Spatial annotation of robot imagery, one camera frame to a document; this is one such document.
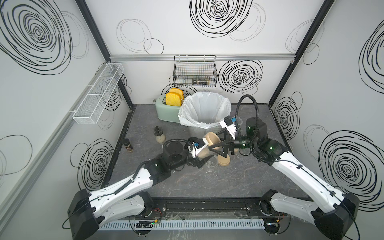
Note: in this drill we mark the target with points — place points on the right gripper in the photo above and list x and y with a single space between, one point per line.
223 145

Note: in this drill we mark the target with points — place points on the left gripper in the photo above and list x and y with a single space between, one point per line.
199 162

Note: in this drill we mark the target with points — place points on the beige lid of jar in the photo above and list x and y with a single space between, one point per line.
212 139
224 161

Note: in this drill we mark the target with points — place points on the glass rice jar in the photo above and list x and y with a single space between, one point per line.
238 120

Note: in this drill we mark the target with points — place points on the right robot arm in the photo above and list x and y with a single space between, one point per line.
330 210

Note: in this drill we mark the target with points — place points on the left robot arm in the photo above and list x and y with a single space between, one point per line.
91 210

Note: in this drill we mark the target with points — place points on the white trash bag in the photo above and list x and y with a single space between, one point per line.
204 110

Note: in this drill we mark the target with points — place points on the mint green toaster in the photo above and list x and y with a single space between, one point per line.
165 112

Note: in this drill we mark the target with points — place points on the small bottle black pump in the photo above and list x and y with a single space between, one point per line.
159 134

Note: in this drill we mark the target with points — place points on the front yellow toast slice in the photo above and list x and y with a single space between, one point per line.
173 99

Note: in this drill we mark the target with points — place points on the yellow toast slice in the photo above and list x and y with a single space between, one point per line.
177 91
173 99

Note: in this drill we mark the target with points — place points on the rear yellow toast slice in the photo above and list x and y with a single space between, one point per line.
177 91

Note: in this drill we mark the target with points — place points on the dark spice bottle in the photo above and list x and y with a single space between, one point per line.
127 144

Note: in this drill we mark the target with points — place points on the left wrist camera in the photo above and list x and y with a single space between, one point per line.
194 152

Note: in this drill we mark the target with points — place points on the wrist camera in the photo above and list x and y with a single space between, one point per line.
194 152
229 124

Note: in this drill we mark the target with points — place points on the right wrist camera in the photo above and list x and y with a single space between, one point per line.
229 124

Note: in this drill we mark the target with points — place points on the bottle in wire basket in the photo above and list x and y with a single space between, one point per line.
200 82

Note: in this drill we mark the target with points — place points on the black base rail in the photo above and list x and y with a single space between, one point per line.
249 206

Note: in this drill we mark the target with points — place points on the black wire wall basket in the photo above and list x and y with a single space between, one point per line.
187 67

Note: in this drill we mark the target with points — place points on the white slotted cable duct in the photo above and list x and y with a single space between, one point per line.
218 224

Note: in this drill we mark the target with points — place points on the white mesh wall shelf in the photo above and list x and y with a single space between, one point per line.
100 92

